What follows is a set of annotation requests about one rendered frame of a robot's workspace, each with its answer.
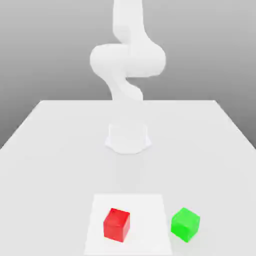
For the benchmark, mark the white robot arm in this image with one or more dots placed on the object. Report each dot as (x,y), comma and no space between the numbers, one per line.
(128,60)

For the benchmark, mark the small green cube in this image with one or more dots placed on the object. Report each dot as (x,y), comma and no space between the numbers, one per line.
(185,225)

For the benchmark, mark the small red cube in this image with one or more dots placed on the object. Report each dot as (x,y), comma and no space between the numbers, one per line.
(116,225)

